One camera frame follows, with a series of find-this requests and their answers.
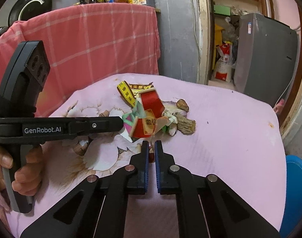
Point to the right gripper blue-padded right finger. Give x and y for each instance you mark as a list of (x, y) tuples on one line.
[(170, 177)]

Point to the pink floral tablecloth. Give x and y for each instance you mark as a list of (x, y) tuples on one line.
[(236, 137)]

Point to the person's left hand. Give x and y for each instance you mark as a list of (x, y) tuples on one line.
[(27, 180)]

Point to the red white rice sack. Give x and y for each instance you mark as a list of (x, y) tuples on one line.
[(223, 66)]

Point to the grey refrigerator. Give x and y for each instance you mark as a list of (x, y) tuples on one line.
[(266, 58)]

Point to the green box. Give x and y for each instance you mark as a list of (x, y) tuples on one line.
[(222, 10)]

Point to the black round pan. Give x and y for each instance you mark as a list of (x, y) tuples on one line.
[(24, 10)]

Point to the red gold snack packet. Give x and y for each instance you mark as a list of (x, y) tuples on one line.
[(150, 119)]

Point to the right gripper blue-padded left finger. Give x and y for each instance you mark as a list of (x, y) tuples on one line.
[(138, 182)]

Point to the blue plastic trash bucket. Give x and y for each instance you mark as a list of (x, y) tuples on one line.
[(293, 206)]

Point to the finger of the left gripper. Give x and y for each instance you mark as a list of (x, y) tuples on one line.
[(93, 125)]

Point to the yellow printed wrapper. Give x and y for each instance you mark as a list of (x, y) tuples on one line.
[(126, 93)]

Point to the red plaid cloth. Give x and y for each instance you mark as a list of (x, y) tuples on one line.
[(85, 44)]

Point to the yellow bag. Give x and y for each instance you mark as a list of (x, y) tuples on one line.
[(218, 39)]

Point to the brown ginger piece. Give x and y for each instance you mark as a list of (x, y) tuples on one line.
[(181, 104)]

